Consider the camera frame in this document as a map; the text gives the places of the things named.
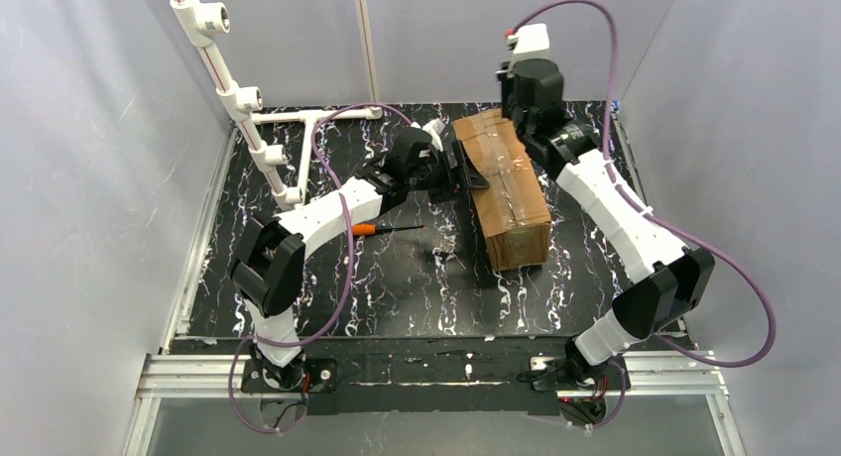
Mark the brown cardboard express box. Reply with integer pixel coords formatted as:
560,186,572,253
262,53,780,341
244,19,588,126
453,109,551,272

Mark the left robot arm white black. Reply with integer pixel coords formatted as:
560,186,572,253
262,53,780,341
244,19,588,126
228,127,489,391

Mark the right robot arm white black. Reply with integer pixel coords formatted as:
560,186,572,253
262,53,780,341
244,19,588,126
497,58,715,381

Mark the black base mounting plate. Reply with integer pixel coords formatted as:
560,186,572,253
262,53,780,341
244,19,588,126
240,333,698,417

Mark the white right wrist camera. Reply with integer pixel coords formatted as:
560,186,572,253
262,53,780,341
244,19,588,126
506,23,550,67

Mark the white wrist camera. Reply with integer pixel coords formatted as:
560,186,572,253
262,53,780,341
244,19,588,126
421,118,445,152
506,23,550,67

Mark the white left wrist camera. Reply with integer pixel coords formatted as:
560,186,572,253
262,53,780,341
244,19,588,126
421,118,445,152

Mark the orange handled screwdriver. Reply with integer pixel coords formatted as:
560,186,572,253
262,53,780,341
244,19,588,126
352,223,422,237

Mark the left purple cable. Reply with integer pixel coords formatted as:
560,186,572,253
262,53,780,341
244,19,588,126
227,103,416,436

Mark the purple cable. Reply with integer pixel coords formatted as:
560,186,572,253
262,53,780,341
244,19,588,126
227,103,416,436
509,0,778,369

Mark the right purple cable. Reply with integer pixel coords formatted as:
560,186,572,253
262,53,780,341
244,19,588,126
509,0,778,369

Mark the white pvc pipe frame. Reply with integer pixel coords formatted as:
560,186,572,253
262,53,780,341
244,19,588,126
170,0,382,209

